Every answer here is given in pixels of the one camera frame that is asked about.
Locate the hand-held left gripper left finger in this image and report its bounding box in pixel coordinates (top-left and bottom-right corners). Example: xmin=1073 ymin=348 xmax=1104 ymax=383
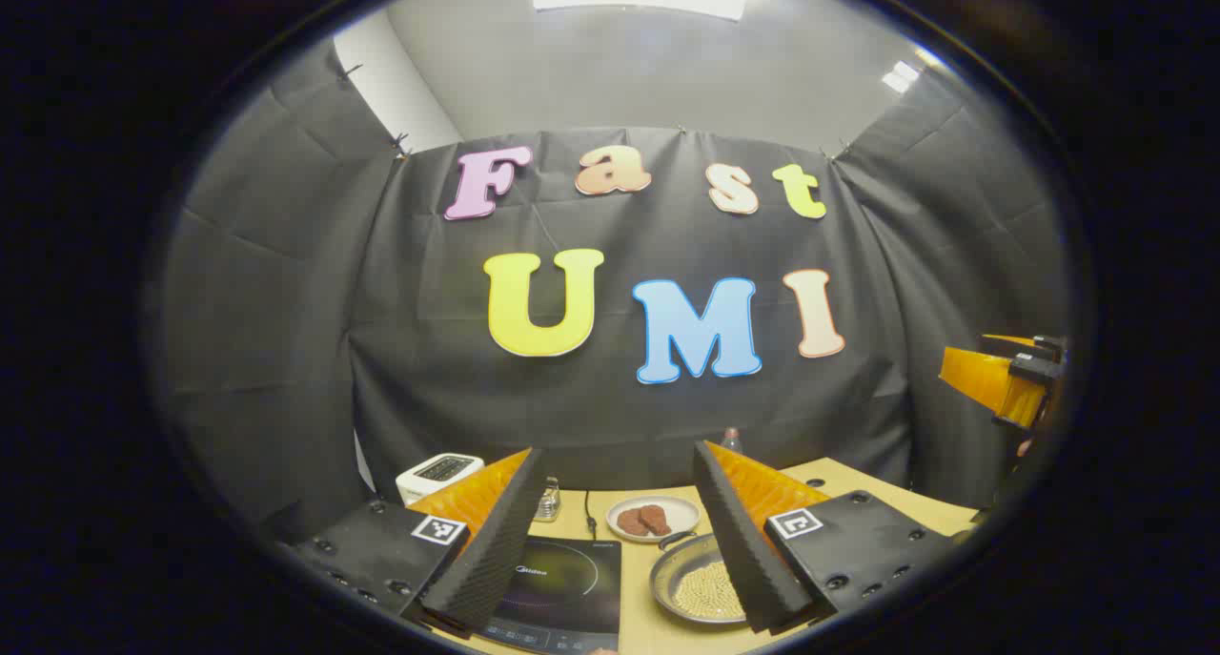
xmin=276 ymin=447 xmax=549 ymax=637

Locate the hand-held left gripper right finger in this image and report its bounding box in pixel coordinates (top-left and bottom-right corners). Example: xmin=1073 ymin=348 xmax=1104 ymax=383
xmin=692 ymin=440 xmax=959 ymax=635

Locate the steel pot with black handles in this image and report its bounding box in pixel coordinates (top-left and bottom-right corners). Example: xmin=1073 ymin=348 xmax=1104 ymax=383
xmin=650 ymin=531 xmax=754 ymax=625

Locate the black induction cooktop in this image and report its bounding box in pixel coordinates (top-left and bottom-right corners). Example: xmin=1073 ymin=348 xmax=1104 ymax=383
xmin=477 ymin=536 xmax=622 ymax=654

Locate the pile of soybeans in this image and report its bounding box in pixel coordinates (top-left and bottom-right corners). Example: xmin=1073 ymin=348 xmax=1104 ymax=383
xmin=673 ymin=560 xmax=746 ymax=622

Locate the white round plate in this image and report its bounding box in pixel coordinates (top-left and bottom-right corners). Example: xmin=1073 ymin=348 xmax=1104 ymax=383
xmin=606 ymin=496 xmax=702 ymax=543

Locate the white toaster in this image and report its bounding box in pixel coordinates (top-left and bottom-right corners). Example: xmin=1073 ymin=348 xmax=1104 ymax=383
xmin=396 ymin=454 xmax=485 ymax=505

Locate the black backdrop cloth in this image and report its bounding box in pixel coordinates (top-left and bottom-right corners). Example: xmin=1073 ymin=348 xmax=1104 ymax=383
xmin=157 ymin=40 xmax=1073 ymax=542

